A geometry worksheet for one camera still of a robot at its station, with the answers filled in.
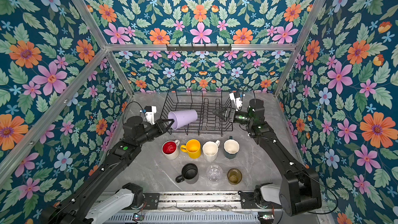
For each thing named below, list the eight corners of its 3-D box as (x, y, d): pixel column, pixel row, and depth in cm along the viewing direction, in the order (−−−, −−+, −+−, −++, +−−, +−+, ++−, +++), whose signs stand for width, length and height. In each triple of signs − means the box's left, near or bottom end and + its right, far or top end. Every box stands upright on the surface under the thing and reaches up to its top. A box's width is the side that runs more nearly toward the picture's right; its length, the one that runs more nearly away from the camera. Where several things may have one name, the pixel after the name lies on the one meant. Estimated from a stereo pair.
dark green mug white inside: (228, 164, 86) (230, 156, 78) (218, 151, 91) (219, 143, 83) (239, 155, 90) (242, 147, 82) (229, 143, 94) (231, 135, 86)
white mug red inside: (163, 159, 89) (160, 153, 83) (166, 145, 95) (163, 138, 88) (178, 159, 89) (175, 153, 83) (180, 145, 95) (178, 138, 88)
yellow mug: (182, 159, 89) (179, 152, 81) (183, 146, 94) (181, 139, 86) (201, 159, 89) (200, 152, 81) (201, 146, 94) (200, 139, 86)
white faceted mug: (202, 162, 87) (202, 155, 79) (203, 148, 93) (202, 140, 85) (219, 162, 87) (220, 155, 79) (219, 148, 93) (219, 140, 85)
